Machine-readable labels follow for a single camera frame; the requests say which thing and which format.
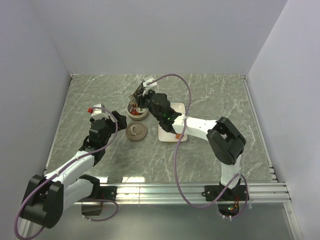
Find red cooked shrimp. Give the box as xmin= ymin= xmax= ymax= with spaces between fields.
xmin=130 ymin=107 xmax=141 ymax=116

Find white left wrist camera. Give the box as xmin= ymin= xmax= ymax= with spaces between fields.
xmin=87 ymin=103 xmax=105 ymax=120

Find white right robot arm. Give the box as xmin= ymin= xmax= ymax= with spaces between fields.
xmin=133 ymin=90 xmax=246 ymax=200

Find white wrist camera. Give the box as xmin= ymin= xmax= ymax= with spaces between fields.
xmin=87 ymin=103 xmax=105 ymax=120
xmin=142 ymin=76 xmax=158 ymax=88

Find brown round lunch box lid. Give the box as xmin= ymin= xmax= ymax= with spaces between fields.
xmin=125 ymin=121 xmax=148 ymax=142

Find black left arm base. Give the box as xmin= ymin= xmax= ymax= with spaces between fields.
xmin=80 ymin=174 xmax=119 ymax=222

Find aluminium front frame rail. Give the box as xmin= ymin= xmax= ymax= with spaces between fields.
xmin=58 ymin=182 xmax=291 ymax=208

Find white rectangular plate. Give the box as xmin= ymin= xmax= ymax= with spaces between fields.
xmin=157 ymin=102 xmax=186 ymax=143

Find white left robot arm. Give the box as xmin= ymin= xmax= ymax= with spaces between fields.
xmin=18 ymin=110 xmax=127 ymax=229

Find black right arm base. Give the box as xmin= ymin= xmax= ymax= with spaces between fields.
xmin=201 ymin=184 xmax=250 ymax=220

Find round steel lunch box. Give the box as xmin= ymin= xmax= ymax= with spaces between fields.
xmin=127 ymin=104 xmax=149 ymax=121

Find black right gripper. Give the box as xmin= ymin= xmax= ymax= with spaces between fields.
xmin=133 ymin=88 xmax=163 ymax=122

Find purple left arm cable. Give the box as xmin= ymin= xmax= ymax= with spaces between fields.
xmin=13 ymin=106 xmax=120 ymax=238

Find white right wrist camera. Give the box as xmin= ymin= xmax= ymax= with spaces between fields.
xmin=142 ymin=76 xmax=158 ymax=88

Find steel serving tongs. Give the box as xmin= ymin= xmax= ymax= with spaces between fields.
xmin=129 ymin=83 xmax=145 ymax=109

